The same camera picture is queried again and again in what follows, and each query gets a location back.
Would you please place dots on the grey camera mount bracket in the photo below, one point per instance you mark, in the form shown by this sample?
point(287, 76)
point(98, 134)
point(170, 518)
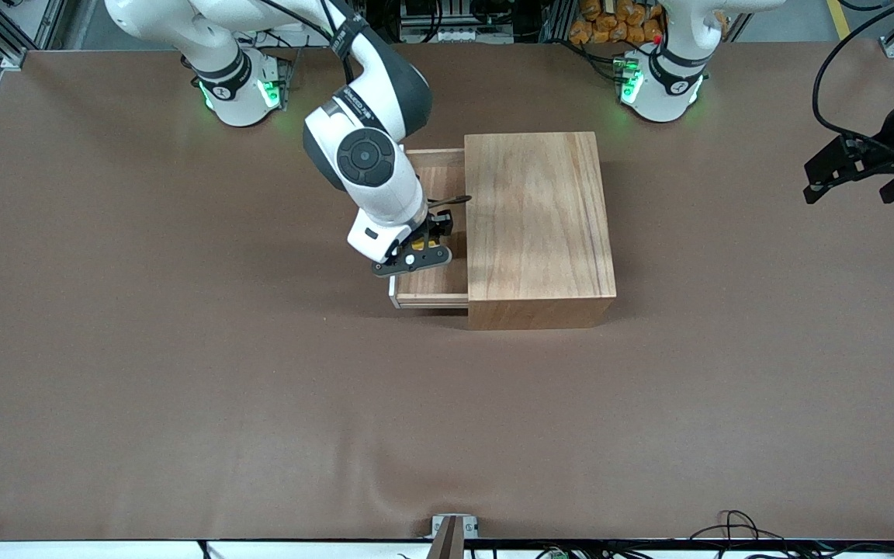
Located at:
point(455, 536)

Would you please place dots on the wooden cabinet box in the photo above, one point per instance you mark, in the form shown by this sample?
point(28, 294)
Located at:
point(548, 233)

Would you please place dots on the white power strip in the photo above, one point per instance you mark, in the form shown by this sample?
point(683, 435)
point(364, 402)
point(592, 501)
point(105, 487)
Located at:
point(455, 36)

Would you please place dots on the orange objects pile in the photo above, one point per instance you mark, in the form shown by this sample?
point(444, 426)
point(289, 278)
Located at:
point(610, 31)

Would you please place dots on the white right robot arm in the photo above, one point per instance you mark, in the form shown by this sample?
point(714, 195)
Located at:
point(369, 155)

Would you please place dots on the wooden drawer with white front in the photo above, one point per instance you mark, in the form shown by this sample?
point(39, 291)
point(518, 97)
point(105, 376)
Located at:
point(447, 178)

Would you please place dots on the yellow block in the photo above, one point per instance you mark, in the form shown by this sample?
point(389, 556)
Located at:
point(414, 247)

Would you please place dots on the brown table cover sheet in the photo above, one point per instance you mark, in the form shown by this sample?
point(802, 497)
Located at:
point(261, 404)

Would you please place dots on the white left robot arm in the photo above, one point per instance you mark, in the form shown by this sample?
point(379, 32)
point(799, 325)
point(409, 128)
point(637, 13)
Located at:
point(672, 78)

